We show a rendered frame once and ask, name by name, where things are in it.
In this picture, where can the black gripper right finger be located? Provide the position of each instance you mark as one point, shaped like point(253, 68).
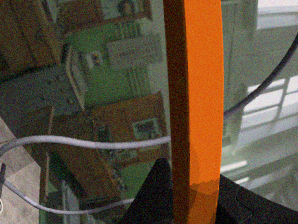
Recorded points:
point(237, 205)

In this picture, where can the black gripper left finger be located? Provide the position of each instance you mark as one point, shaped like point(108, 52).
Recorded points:
point(154, 202)

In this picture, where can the orange handle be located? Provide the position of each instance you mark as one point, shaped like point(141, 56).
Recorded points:
point(194, 63)

